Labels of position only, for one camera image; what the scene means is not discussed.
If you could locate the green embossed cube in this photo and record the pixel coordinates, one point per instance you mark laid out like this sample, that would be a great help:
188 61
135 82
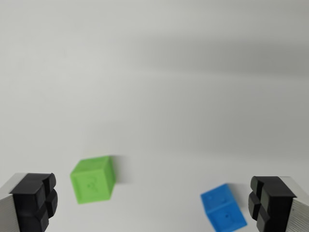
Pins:
93 180

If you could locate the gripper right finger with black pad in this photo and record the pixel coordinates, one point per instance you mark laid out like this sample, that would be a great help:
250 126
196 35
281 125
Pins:
277 205

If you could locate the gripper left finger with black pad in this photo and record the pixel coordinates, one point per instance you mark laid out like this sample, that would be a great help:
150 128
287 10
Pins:
26 205

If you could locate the blue embossed cube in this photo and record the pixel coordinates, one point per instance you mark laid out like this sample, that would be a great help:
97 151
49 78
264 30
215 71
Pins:
223 209

